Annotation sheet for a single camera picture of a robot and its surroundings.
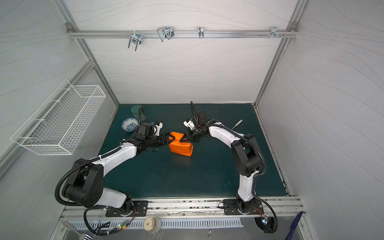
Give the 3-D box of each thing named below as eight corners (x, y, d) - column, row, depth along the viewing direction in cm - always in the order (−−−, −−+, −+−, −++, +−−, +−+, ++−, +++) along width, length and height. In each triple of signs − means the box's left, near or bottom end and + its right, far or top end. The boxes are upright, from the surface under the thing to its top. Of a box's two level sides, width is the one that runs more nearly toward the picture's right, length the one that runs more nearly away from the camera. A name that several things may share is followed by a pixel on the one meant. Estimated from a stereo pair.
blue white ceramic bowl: (122, 130, 108) (118, 124, 103) (131, 121, 114) (128, 115, 109) (131, 135, 106) (128, 129, 100) (140, 125, 111) (138, 119, 106)
